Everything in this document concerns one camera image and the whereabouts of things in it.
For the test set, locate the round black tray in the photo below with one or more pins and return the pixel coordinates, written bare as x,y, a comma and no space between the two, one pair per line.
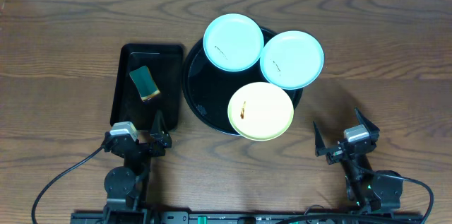
208,89

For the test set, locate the green yellow sponge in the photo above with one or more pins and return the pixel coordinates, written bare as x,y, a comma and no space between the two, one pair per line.
143,81

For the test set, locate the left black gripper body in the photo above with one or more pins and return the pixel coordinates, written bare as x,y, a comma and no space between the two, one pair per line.
140,147

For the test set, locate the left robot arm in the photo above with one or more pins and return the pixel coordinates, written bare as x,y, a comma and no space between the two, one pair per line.
127,185

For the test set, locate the light blue plate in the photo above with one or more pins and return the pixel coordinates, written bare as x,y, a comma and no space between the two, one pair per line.
292,60
233,42

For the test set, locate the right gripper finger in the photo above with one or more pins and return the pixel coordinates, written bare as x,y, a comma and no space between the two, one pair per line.
320,148
369,126

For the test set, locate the yellow plate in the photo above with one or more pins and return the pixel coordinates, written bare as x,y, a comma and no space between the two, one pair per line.
260,111

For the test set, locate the rectangular black tray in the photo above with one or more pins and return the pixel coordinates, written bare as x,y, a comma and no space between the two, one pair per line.
165,65

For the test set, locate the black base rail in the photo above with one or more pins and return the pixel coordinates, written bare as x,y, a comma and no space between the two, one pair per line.
183,217

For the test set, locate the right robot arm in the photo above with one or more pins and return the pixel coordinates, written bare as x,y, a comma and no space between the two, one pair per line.
374,192

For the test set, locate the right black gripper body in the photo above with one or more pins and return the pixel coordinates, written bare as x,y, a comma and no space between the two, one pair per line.
335,155

